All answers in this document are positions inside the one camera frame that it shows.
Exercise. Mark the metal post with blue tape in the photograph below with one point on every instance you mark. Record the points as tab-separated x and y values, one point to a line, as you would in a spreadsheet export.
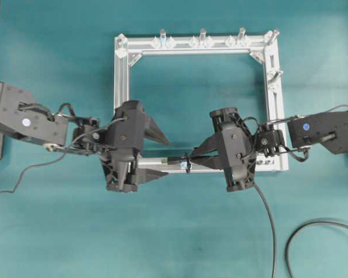
163	38

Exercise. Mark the short corner metal post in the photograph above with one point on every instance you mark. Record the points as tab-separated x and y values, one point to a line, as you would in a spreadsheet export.
273	36

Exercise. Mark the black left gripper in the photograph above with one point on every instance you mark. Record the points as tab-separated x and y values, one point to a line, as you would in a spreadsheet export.
123	141

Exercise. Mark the black zip tie loop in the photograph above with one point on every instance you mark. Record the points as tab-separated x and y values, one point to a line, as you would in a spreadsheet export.
188	163

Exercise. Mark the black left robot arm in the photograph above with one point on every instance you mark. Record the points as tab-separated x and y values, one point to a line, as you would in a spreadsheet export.
23	119

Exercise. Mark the aluminium extrusion frame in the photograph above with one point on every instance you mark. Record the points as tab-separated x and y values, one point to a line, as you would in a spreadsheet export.
181	84

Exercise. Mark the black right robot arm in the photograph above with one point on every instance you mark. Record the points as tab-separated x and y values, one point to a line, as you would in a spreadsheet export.
329	129

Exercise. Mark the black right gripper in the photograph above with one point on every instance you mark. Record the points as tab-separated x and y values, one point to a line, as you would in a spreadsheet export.
234	144

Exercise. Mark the plain metal post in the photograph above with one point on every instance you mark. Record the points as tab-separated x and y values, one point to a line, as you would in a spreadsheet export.
202	37

